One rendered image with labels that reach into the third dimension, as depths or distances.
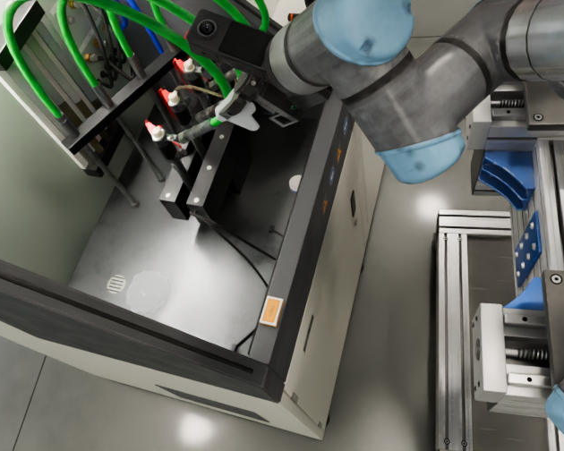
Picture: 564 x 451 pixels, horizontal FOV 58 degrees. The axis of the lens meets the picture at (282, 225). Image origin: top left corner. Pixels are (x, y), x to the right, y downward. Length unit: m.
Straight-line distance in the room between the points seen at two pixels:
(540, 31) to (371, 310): 1.50
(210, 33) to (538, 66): 0.34
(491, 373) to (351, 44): 0.56
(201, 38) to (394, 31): 0.24
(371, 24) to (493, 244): 1.42
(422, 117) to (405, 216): 1.59
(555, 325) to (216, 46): 0.60
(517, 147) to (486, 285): 0.71
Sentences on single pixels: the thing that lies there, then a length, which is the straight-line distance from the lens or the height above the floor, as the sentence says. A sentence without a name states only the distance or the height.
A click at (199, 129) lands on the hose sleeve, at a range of 0.85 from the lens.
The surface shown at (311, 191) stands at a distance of 1.01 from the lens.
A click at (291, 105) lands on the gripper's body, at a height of 1.33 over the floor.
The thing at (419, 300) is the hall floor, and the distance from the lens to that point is 1.91.
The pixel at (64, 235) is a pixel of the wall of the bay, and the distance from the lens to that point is 1.21.
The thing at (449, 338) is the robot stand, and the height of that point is 0.23.
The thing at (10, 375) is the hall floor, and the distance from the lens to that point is 2.33.
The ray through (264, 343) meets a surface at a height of 0.95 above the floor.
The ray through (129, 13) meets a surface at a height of 1.40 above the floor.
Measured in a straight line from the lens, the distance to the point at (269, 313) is 0.90.
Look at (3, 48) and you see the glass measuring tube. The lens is 1.01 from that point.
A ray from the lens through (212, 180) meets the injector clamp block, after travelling 1.04.
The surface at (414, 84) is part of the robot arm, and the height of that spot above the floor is 1.45.
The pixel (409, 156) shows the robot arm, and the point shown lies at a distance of 0.48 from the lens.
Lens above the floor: 1.80
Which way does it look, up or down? 60 degrees down
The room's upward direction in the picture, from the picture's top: 21 degrees counter-clockwise
